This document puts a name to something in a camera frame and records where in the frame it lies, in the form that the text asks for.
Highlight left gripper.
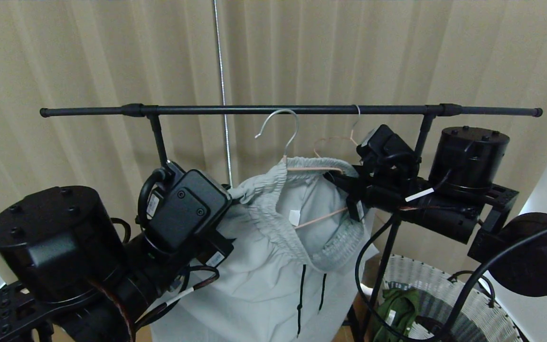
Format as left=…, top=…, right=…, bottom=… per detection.
left=59, top=232, right=236, bottom=342

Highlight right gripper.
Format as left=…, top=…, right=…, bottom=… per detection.
left=346, top=182, right=486, bottom=244

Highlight pale grey shorts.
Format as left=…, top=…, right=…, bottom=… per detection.
left=150, top=157, right=381, bottom=342

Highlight green garment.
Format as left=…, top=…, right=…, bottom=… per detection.
left=373, top=287, right=421, bottom=342

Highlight pink clothes hanger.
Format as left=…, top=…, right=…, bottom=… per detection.
left=255, top=109, right=350, bottom=230
left=314, top=105, right=362, bottom=160

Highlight white laundry basket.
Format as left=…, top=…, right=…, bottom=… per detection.
left=368, top=254, right=523, bottom=342

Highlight black clothes rack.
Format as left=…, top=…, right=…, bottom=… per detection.
left=40, top=104, right=543, bottom=342

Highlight black cable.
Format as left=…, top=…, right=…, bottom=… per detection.
left=137, top=167, right=170, bottom=233
left=355, top=151, right=547, bottom=342

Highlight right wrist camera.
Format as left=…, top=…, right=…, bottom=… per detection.
left=357, top=124, right=420, bottom=179

